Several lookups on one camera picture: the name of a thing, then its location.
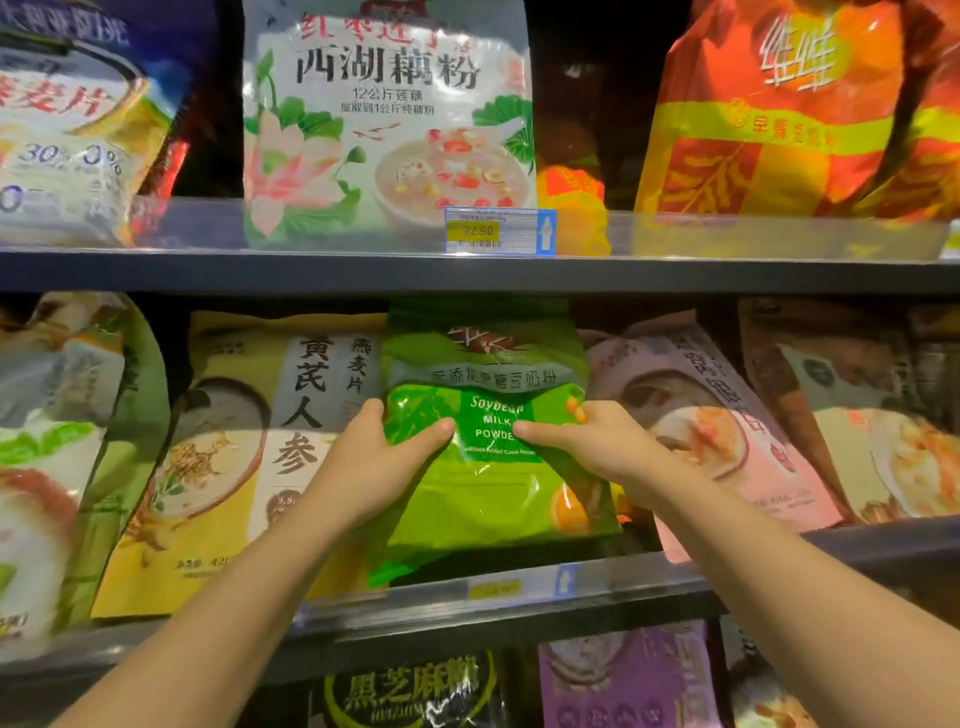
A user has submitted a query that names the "person's right hand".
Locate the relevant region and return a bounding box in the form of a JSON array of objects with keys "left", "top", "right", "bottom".
[{"left": 512, "top": 400, "right": 665, "bottom": 515}]

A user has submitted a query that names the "person's left hand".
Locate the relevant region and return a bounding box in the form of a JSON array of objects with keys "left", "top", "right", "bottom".
[{"left": 302, "top": 398, "right": 457, "bottom": 533}]

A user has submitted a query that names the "green milk powder bag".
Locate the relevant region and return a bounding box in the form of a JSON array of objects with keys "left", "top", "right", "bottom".
[{"left": 365, "top": 297, "right": 623, "bottom": 588}]

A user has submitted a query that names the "person's left forearm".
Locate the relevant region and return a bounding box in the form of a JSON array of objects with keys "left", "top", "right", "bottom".
[{"left": 48, "top": 491, "right": 369, "bottom": 728}]

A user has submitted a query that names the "person's right forearm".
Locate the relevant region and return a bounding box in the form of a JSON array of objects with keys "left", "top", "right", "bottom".
[{"left": 637, "top": 465, "right": 960, "bottom": 728}]

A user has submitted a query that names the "dark metal shelf board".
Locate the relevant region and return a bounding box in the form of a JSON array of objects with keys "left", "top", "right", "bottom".
[
  {"left": 0, "top": 516, "right": 960, "bottom": 695},
  {"left": 0, "top": 198, "right": 960, "bottom": 295}
]

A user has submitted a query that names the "pink cereal bag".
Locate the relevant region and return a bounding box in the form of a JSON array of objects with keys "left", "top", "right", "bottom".
[{"left": 579, "top": 311, "right": 847, "bottom": 565}]

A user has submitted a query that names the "yellow oatmeal bag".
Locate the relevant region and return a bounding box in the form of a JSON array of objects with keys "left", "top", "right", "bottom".
[{"left": 90, "top": 311, "right": 389, "bottom": 621}]

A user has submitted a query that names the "blue and yellow price tag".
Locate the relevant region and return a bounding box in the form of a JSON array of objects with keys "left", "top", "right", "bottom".
[{"left": 444, "top": 207, "right": 558, "bottom": 258}]

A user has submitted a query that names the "small orange packet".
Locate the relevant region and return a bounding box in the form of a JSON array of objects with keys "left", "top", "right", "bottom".
[{"left": 535, "top": 165, "right": 612, "bottom": 258}]

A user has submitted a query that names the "black sesame food bag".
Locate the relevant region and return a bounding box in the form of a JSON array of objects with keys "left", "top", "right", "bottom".
[{"left": 309, "top": 651, "right": 511, "bottom": 728}]

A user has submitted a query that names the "purple food bag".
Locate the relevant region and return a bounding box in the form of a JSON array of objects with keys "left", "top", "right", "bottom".
[{"left": 537, "top": 619, "right": 723, "bottom": 728}]

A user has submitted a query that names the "brown and cream food bag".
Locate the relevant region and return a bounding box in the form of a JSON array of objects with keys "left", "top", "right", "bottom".
[{"left": 738, "top": 297, "right": 960, "bottom": 525}]

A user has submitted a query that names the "white lotus print bag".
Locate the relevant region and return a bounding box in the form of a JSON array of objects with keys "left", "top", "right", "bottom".
[{"left": 241, "top": 0, "right": 538, "bottom": 252}]

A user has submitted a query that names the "dark bag with bowl picture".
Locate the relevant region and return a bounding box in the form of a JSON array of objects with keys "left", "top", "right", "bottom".
[{"left": 721, "top": 616, "right": 819, "bottom": 728}]

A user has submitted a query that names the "green and white food bag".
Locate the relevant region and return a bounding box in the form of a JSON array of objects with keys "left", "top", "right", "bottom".
[{"left": 0, "top": 291, "right": 172, "bottom": 661}]

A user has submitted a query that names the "orange and yellow cereal bag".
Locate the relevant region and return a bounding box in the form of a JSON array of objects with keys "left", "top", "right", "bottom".
[{"left": 634, "top": 0, "right": 960, "bottom": 223}]

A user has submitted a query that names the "blue and yellow oat bag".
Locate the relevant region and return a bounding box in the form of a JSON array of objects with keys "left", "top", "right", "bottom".
[{"left": 0, "top": 0, "right": 220, "bottom": 249}]

